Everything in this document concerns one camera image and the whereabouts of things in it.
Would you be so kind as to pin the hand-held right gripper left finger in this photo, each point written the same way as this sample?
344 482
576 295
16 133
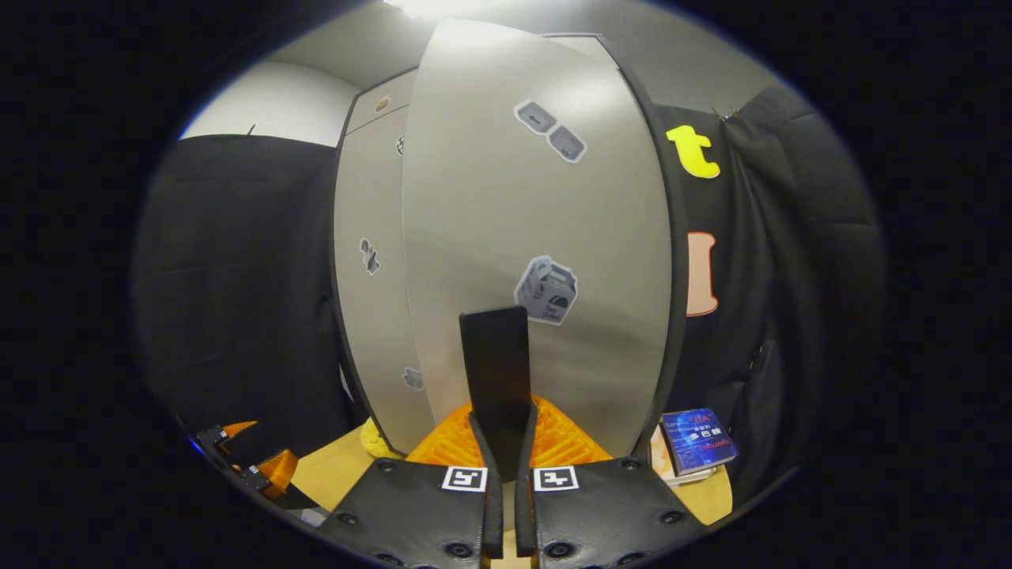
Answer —
494 521

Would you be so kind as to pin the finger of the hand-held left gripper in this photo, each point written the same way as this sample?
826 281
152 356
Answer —
277 470
237 431

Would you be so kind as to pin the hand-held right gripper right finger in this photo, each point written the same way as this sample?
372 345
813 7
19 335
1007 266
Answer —
524 514

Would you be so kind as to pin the grey cabinet door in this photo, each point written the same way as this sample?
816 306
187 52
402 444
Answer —
490 221
371 332

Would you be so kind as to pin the grey double-door shoe cabinet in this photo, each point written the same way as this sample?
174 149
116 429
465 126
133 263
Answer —
678 253

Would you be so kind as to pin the yellow plush toy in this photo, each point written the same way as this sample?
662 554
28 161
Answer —
373 441

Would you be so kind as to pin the peach and white book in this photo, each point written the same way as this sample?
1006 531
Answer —
658 458

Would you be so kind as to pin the black backdrop cloth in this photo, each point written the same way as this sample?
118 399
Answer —
237 276

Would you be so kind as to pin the blue book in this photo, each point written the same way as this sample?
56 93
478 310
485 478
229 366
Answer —
700 441

